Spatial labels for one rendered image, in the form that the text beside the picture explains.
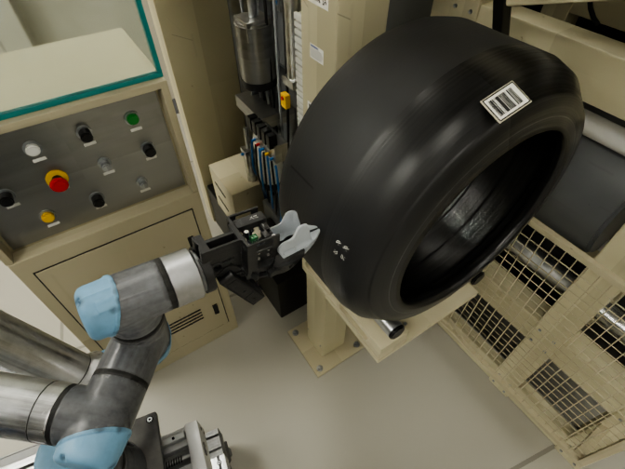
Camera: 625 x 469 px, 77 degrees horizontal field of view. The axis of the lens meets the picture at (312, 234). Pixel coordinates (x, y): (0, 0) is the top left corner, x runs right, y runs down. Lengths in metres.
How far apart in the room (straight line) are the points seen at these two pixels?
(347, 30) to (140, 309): 0.62
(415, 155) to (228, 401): 1.51
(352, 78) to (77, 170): 0.81
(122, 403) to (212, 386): 1.33
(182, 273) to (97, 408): 0.19
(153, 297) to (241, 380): 1.38
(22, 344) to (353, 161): 0.66
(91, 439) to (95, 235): 0.81
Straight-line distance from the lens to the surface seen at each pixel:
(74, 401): 0.61
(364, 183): 0.58
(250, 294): 0.65
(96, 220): 1.33
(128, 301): 0.55
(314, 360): 1.89
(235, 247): 0.56
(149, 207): 1.30
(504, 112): 0.61
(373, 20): 0.88
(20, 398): 0.64
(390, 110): 0.61
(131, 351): 0.62
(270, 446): 1.80
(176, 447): 1.17
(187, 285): 0.55
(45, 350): 0.90
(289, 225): 0.64
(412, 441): 1.84
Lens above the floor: 1.74
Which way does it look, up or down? 49 degrees down
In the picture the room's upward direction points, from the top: straight up
